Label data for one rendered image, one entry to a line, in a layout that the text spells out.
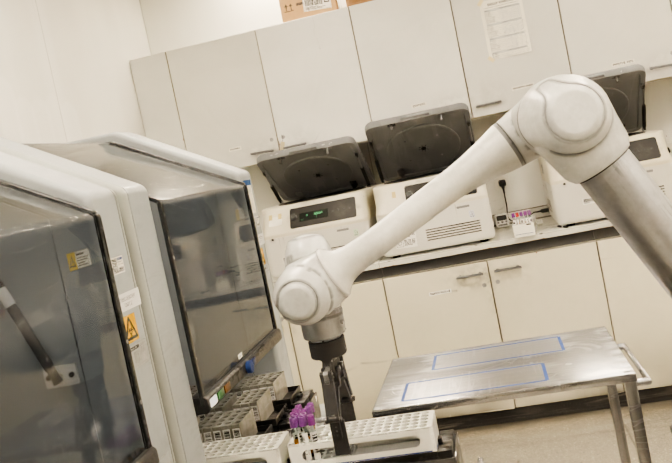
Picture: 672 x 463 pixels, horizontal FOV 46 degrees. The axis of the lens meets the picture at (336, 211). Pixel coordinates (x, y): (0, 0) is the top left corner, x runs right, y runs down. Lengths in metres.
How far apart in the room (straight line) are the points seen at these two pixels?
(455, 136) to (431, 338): 1.04
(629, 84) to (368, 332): 1.76
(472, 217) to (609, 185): 2.49
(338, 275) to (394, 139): 2.75
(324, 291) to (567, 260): 2.62
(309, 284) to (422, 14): 2.95
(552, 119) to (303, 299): 0.51
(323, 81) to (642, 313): 1.95
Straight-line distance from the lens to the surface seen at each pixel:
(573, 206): 3.90
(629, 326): 4.01
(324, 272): 1.42
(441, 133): 4.15
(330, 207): 3.98
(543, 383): 1.91
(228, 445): 1.77
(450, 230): 3.90
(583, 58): 4.19
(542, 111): 1.35
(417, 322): 3.96
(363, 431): 1.66
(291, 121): 4.26
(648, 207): 1.43
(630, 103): 4.28
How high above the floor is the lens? 1.39
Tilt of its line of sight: 3 degrees down
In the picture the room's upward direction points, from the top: 12 degrees counter-clockwise
